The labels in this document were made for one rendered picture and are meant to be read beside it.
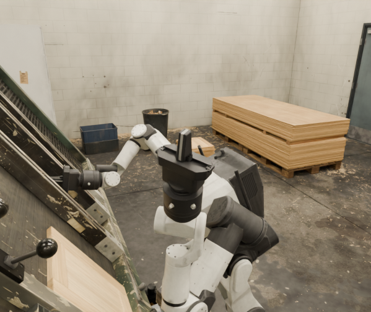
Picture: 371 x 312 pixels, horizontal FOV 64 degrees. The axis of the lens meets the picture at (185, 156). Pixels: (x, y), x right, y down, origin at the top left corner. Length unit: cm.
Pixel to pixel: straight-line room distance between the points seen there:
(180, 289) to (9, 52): 438
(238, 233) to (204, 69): 612
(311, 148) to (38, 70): 402
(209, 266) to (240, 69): 661
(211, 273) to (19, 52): 434
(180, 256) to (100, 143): 475
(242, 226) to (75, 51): 561
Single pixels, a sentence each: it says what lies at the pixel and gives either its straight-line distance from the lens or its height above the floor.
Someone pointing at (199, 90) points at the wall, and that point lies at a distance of 687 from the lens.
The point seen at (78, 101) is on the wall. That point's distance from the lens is 630.
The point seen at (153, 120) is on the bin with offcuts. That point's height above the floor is 53.
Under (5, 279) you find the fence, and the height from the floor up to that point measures 137.
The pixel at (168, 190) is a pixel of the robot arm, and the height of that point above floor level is 150.
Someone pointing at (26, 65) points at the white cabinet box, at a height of 153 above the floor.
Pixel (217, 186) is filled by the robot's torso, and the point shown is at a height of 136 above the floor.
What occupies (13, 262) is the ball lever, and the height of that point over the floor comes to 139.
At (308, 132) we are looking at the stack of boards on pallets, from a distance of 448.
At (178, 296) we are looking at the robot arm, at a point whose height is 121.
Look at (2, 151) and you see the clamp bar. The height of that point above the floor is 146.
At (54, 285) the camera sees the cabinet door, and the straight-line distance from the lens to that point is 88.
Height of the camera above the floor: 180
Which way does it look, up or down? 20 degrees down
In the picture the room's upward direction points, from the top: straight up
